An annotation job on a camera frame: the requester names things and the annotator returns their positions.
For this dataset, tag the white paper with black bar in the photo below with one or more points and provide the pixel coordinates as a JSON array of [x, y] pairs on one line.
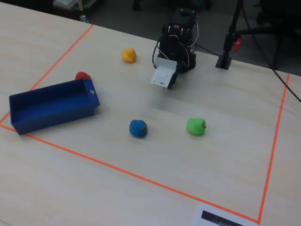
[[200, 216]]

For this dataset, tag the red clamp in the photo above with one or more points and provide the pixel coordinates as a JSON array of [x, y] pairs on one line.
[[237, 44]]

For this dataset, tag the orange tape strip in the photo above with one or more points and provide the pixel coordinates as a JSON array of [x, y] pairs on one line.
[[122, 170], [274, 146], [58, 60]]

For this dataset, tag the green rubber duck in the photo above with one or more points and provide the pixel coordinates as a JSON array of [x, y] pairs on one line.
[[195, 127]]

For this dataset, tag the blue plastic box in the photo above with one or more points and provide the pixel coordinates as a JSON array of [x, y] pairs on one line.
[[51, 108]]

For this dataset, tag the yellow rubber duck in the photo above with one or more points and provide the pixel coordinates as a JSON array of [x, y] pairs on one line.
[[128, 56]]

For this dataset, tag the blue rubber duck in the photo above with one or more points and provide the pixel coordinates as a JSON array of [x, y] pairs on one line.
[[137, 129]]

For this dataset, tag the black office chair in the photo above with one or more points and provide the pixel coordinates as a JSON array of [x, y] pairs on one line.
[[279, 18]]

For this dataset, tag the red rubber duck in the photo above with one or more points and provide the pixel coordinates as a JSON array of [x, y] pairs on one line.
[[81, 75]]

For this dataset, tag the black camera stand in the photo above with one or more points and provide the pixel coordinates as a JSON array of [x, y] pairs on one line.
[[224, 61]]

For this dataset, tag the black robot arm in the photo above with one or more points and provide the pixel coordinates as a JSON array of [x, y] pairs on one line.
[[187, 63]]

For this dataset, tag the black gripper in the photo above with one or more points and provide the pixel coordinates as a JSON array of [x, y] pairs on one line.
[[174, 79]]

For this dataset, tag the white camera box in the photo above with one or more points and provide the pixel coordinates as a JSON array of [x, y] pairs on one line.
[[162, 73]]

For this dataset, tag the small grey metal object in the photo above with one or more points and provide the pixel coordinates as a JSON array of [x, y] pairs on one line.
[[84, 18]]

